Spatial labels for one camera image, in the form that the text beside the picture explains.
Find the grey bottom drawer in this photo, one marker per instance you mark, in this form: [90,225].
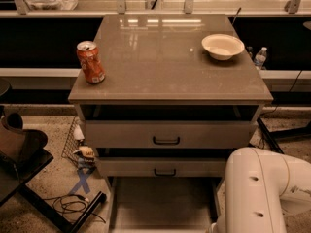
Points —
[163,205]

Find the grey drawer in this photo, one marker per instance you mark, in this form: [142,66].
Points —
[162,162]
[163,205]
[168,134]

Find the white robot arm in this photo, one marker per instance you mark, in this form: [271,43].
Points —
[261,186]

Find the grey drawer cabinet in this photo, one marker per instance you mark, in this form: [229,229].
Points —
[157,69]

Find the grey top drawer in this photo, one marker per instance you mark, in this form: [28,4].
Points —
[168,134]

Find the grey middle drawer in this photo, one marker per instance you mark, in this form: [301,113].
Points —
[162,162]

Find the small snack package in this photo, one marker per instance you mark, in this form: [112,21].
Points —
[86,158]

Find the orange soda can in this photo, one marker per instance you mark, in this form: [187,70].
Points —
[88,55]

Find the white bowl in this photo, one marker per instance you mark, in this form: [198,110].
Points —
[222,47]

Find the blue tape cross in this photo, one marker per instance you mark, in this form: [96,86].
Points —
[82,182]

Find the black stand leg right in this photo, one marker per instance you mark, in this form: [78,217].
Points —
[268,137]

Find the clear water bottle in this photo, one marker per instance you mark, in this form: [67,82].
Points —
[260,58]

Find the brown chair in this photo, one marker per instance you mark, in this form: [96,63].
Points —
[18,145]

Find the black table leg left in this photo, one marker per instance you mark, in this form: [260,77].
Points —
[62,214]

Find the wire mesh basket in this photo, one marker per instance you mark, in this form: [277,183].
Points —
[71,144]

